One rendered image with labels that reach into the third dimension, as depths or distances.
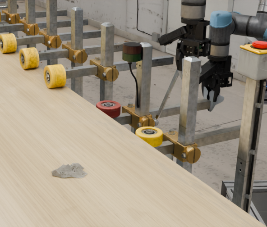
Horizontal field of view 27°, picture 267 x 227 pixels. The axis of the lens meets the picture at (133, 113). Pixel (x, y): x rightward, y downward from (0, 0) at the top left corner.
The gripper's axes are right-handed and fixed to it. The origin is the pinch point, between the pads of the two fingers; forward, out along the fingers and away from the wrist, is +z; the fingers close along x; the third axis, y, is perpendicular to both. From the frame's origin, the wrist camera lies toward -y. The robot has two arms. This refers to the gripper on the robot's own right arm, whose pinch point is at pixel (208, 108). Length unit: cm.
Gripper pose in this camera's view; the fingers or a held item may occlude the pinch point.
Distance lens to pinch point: 209.4
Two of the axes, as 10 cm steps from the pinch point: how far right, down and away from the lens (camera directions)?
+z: -0.3, 9.3, 3.7
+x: -5.1, -3.3, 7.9
